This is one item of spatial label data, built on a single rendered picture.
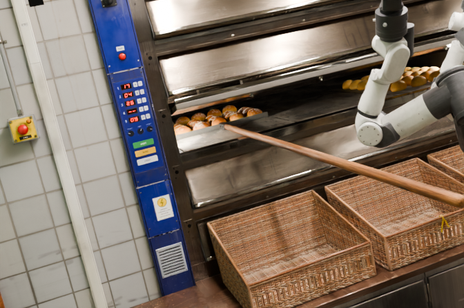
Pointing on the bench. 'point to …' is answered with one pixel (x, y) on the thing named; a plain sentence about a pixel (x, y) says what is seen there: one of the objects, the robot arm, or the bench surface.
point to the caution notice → (163, 207)
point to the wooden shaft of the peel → (360, 169)
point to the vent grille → (171, 260)
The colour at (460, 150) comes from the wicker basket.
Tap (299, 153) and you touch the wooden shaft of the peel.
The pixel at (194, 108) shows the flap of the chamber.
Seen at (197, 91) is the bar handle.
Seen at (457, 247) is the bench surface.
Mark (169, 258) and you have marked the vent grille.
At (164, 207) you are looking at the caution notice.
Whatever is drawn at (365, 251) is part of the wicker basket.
